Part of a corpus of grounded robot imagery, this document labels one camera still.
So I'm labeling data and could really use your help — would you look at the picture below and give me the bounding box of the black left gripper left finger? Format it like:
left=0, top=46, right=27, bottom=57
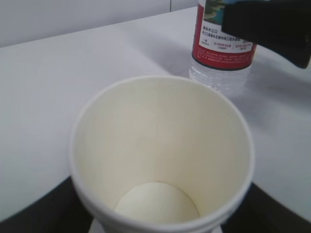
left=0, top=178, right=93, bottom=233

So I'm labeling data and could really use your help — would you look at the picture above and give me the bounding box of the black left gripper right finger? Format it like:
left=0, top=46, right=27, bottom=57
left=221, top=184, right=311, bottom=233

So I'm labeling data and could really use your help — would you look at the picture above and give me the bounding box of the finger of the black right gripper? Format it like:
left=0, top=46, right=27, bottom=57
left=222, top=0, right=311, bottom=68

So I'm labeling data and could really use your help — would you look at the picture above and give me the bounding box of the clear plastic water bottle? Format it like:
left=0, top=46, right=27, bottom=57
left=189, top=0, right=257, bottom=97

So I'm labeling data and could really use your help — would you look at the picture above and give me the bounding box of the white paper cup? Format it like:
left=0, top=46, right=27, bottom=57
left=69, top=76, right=255, bottom=233

